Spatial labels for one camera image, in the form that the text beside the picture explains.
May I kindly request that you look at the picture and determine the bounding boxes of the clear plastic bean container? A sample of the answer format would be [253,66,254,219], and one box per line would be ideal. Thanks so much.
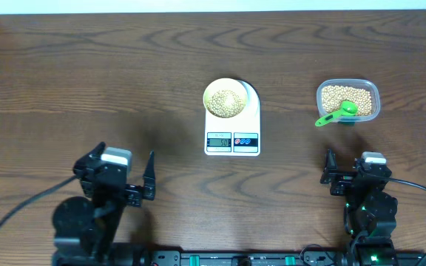
[316,78,381,123]

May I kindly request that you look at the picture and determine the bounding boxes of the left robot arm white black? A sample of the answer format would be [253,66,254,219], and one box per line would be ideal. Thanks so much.
[52,142,156,266]

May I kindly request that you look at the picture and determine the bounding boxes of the white digital kitchen scale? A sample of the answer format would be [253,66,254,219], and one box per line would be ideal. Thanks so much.
[204,80,261,157]

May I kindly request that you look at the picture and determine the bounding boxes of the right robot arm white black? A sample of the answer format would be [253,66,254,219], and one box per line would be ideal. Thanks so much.
[320,149,399,266]

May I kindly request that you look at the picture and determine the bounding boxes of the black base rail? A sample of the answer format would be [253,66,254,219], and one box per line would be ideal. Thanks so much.
[52,243,426,266]

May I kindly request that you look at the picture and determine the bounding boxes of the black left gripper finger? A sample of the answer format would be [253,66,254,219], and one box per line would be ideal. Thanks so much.
[143,151,156,201]
[74,142,106,170]

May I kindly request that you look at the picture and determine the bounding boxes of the pile of soybeans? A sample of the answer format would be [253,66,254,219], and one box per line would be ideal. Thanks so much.
[321,85,372,116]

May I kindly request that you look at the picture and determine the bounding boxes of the soybeans in yellow bowl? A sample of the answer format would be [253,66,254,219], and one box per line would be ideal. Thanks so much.
[206,90,246,118]

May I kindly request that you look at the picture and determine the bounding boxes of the green plastic measuring scoop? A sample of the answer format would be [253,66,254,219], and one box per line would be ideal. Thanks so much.
[315,101,358,127]

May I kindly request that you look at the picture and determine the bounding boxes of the yellow plastic bowl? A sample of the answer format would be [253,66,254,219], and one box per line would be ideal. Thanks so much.
[203,78,248,118]

